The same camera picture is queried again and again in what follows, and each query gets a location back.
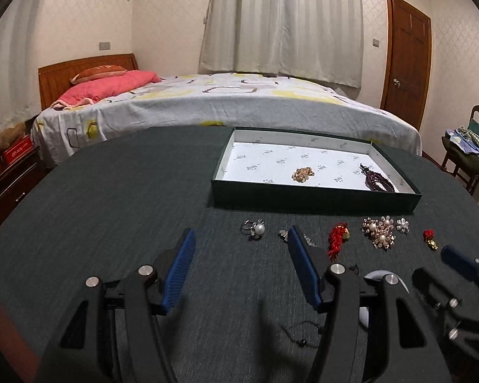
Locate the pale grey curtain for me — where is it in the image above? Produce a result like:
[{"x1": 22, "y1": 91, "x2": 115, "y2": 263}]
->
[{"x1": 198, "y1": 0, "x2": 364, "y2": 88}]

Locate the small red and gold charm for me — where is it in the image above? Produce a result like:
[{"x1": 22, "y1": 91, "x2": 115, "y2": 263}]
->
[{"x1": 423, "y1": 229, "x2": 439, "y2": 252}]

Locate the wooden headboard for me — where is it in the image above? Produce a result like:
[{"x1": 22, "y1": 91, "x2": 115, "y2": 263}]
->
[{"x1": 39, "y1": 54, "x2": 140, "y2": 110}]

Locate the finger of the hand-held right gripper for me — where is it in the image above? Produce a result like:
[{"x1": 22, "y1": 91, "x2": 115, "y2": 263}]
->
[
  {"x1": 440, "y1": 245, "x2": 479, "y2": 288},
  {"x1": 412, "y1": 268, "x2": 479, "y2": 352}
]

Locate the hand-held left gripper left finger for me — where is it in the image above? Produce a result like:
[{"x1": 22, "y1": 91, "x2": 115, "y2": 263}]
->
[{"x1": 36, "y1": 228, "x2": 197, "y2": 383}]

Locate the dark red bead bracelet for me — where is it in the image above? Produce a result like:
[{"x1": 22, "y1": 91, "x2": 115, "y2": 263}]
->
[{"x1": 359, "y1": 163, "x2": 396, "y2": 194}]

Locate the orange pillow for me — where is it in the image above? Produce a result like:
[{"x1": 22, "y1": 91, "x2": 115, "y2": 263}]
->
[{"x1": 70, "y1": 65, "x2": 127, "y2": 85}]

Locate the dark wooden nightstand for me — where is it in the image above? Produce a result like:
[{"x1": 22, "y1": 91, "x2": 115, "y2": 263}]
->
[{"x1": 0, "y1": 144, "x2": 50, "y2": 228}]

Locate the pink blanket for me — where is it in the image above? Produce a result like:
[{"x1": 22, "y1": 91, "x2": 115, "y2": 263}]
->
[{"x1": 50, "y1": 70, "x2": 162, "y2": 109}]

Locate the pile of clothes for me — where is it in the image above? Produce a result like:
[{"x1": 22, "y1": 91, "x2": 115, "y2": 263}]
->
[{"x1": 441, "y1": 125, "x2": 479, "y2": 174}]

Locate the small gold brooch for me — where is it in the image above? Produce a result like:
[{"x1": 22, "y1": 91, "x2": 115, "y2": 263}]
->
[{"x1": 291, "y1": 167, "x2": 315, "y2": 184}]

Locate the large gold pearl brooch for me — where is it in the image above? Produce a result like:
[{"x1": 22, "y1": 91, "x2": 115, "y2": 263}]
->
[{"x1": 361, "y1": 215, "x2": 396, "y2": 250}]

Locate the dark green shallow box tray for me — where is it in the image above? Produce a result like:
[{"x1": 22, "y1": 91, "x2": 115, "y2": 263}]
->
[{"x1": 211, "y1": 126, "x2": 423, "y2": 214}]

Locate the red knot tassel charm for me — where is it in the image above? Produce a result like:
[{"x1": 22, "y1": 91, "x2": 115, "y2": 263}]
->
[{"x1": 327, "y1": 223, "x2": 351, "y2": 262}]

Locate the brown plush toy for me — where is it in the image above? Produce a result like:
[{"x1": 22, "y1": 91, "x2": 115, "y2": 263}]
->
[{"x1": 0, "y1": 122, "x2": 27, "y2": 146}]

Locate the brown wooden door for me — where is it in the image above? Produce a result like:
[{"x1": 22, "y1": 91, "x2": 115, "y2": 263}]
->
[{"x1": 380, "y1": 0, "x2": 432, "y2": 130}]

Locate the red box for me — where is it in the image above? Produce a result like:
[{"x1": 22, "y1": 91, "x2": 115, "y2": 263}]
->
[{"x1": 2, "y1": 135, "x2": 34, "y2": 164}]

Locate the black cord pendant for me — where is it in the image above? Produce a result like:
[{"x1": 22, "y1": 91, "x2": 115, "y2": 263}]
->
[{"x1": 281, "y1": 321, "x2": 324, "y2": 348}]

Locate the white jade bangle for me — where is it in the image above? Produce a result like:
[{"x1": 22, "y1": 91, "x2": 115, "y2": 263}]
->
[{"x1": 358, "y1": 269, "x2": 408, "y2": 328}]

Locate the slim silver brooch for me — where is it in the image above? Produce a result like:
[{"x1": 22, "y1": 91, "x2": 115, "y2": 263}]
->
[{"x1": 278, "y1": 229, "x2": 316, "y2": 248}]

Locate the silver pearl ring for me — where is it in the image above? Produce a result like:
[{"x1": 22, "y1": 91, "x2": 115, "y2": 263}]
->
[{"x1": 241, "y1": 219, "x2": 266, "y2": 241}]

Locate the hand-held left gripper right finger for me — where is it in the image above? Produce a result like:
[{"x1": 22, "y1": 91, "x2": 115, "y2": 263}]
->
[{"x1": 287, "y1": 224, "x2": 452, "y2": 383}]

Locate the bed with patterned sheet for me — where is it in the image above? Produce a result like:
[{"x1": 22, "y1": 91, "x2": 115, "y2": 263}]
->
[{"x1": 31, "y1": 72, "x2": 423, "y2": 168}]

